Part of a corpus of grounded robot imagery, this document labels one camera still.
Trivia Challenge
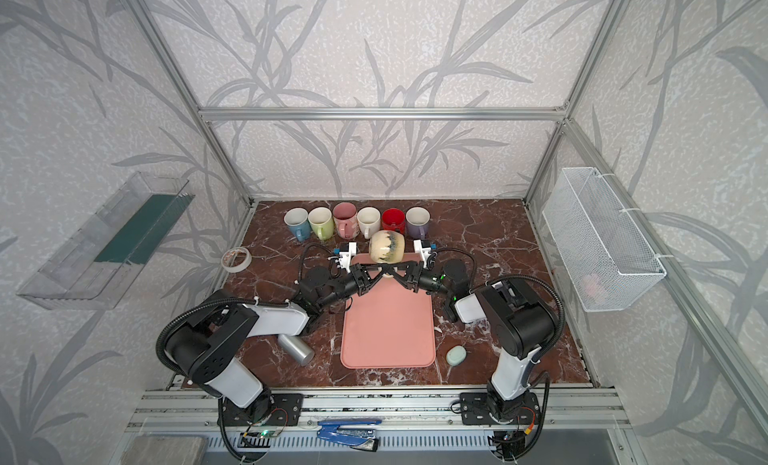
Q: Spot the red mug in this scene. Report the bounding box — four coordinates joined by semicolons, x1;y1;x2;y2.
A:
381;208;406;235

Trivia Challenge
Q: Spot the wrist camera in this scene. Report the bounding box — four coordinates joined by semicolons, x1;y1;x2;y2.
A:
413;240;437;269
330;242;357;272

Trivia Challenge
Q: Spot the light green mug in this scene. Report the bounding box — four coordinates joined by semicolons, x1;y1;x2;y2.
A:
308;207;335;241

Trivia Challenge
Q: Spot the silver spray bottle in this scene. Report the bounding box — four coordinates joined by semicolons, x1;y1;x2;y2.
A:
277;334;315;366

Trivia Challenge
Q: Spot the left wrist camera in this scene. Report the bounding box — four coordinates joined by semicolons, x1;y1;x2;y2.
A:
330;242;357;272

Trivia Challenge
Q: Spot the white mug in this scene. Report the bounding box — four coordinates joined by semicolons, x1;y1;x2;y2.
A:
357;207;381;240

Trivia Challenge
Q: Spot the pink plastic tray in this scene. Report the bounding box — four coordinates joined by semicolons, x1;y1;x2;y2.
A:
340;276;436;369

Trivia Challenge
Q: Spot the clear plastic wall shelf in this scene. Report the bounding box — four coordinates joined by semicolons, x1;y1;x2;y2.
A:
17;172;194;310

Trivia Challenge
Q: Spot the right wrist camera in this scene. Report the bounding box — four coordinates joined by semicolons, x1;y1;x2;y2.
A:
413;240;437;269

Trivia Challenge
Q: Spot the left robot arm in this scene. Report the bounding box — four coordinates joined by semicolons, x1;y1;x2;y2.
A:
155;264;389;409

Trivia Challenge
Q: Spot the purple mug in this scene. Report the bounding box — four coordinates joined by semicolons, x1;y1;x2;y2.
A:
406;207;431;240

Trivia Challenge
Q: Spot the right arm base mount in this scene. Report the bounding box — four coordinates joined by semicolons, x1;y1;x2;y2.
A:
459;391;540;428

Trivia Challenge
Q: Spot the pale green soap bar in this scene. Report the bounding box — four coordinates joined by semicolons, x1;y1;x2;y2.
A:
445;345;468;367

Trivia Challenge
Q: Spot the beige ceramic teapot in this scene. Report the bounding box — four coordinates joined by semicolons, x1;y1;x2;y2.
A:
369;230;405;264

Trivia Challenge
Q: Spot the blue flower mug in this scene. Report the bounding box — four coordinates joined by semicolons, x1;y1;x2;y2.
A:
284;208;312;243

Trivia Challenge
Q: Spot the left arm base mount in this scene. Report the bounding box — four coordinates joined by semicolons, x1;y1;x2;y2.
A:
218;393;304;427

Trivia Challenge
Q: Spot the pink mug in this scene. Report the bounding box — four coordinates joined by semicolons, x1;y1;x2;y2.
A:
332;202;359;241

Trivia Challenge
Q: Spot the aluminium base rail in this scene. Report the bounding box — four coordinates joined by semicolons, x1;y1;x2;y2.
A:
126;384;631;432

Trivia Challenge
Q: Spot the white wire basket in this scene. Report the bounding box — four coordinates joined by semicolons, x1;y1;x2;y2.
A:
543;167;667;312

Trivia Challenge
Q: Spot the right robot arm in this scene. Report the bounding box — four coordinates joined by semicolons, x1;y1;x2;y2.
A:
382;259;566;424

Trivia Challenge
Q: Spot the white tape roll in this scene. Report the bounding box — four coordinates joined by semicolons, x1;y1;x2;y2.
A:
220;247;252;274

